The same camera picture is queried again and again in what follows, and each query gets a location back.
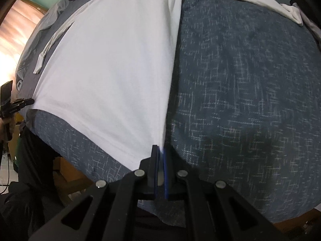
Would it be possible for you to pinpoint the peach window curtain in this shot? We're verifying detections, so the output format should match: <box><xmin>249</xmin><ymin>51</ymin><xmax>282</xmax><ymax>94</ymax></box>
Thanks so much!
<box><xmin>0</xmin><ymin>0</ymin><xmax>48</xmax><ymax>101</ymax></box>

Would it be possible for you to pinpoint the blue speckled bedspread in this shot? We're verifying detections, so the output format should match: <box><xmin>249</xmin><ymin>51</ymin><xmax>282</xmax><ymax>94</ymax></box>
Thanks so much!
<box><xmin>15</xmin><ymin>0</ymin><xmax>321</xmax><ymax>226</ymax></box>

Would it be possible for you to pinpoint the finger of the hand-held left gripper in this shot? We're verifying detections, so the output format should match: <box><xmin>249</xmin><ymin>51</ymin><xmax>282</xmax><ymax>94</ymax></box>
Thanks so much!
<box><xmin>14</xmin><ymin>98</ymin><xmax>35</xmax><ymax>111</ymax></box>

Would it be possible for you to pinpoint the white long-sleeve shirt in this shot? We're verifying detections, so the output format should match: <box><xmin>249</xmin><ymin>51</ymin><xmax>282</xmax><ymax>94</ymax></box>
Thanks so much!
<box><xmin>33</xmin><ymin>0</ymin><xmax>304</xmax><ymax>171</ymax></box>

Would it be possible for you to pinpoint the light blue bed sheet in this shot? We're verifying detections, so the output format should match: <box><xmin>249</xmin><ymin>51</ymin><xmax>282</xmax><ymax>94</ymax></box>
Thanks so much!
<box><xmin>15</xmin><ymin>0</ymin><xmax>71</xmax><ymax>91</ymax></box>

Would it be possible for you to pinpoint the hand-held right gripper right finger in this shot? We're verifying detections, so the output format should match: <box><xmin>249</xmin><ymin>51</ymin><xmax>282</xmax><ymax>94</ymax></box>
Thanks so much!
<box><xmin>163</xmin><ymin>148</ymin><xmax>289</xmax><ymax>241</ymax></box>

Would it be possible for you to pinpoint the person's dark clothing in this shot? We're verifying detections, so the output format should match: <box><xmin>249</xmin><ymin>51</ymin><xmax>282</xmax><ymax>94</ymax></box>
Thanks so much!
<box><xmin>0</xmin><ymin>123</ymin><xmax>83</xmax><ymax>241</ymax></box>

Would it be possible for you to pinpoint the black and grey garment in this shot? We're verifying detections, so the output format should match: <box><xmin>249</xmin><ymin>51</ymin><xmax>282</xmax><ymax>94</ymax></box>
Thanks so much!
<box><xmin>290</xmin><ymin>0</ymin><xmax>321</xmax><ymax>41</ymax></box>

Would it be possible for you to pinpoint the wooden bed frame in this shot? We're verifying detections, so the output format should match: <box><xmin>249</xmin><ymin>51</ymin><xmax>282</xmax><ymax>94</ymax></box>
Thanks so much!
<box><xmin>53</xmin><ymin>156</ymin><xmax>97</xmax><ymax>202</ymax></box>

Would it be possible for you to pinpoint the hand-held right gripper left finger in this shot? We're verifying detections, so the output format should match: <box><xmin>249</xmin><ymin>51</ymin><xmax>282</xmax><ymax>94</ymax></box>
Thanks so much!
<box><xmin>29</xmin><ymin>144</ymin><xmax>159</xmax><ymax>241</ymax></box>

